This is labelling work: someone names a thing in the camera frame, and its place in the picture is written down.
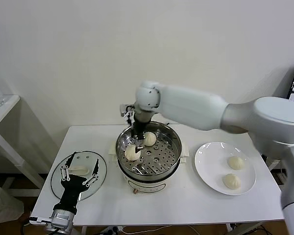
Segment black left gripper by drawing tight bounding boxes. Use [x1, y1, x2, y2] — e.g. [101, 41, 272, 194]
[53, 151, 100, 214]

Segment round glass pot lid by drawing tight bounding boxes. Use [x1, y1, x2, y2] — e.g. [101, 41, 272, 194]
[50, 151, 107, 202]

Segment white electric cooking pot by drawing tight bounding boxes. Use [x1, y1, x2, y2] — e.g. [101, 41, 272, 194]
[108, 141, 190, 195]

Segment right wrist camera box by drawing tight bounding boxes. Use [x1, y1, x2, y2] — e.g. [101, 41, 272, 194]
[119, 104, 135, 118]

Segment round white plate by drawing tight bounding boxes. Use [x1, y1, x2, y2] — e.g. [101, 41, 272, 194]
[194, 141, 257, 196]

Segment white side table with jar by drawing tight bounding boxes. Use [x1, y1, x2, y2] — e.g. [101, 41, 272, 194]
[0, 94, 46, 212]

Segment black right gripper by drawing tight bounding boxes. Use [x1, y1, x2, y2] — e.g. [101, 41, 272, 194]
[131, 118, 148, 154]

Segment white steamed baozi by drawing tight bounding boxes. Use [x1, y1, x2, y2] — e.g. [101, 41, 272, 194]
[227, 156, 245, 170]
[143, 132, 157, 147]
[124, 144, 141, 161]
[222, 173, 241, 189]

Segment stainless steel steamer basket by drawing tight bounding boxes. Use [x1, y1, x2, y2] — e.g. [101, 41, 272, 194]
[115, 120, 182, 181]

